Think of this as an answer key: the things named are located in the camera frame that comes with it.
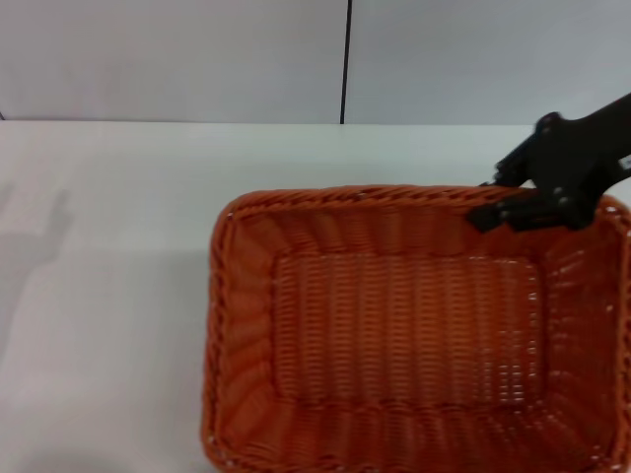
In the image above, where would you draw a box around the orange woven plastic basket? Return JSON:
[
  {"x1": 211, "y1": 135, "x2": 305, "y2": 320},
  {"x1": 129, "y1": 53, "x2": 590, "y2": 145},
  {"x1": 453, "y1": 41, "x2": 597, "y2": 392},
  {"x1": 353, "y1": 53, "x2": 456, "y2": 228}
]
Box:
[{"x1": 198, "y1": 183, "x2": 631, "y2": 473}]

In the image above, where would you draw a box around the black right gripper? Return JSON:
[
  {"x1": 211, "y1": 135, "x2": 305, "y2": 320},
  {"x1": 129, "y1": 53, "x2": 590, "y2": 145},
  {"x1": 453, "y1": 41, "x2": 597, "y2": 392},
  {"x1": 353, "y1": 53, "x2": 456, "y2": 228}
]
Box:
[{"x1": 464, "y1": 91, "x2": 631, "y2": 234}]

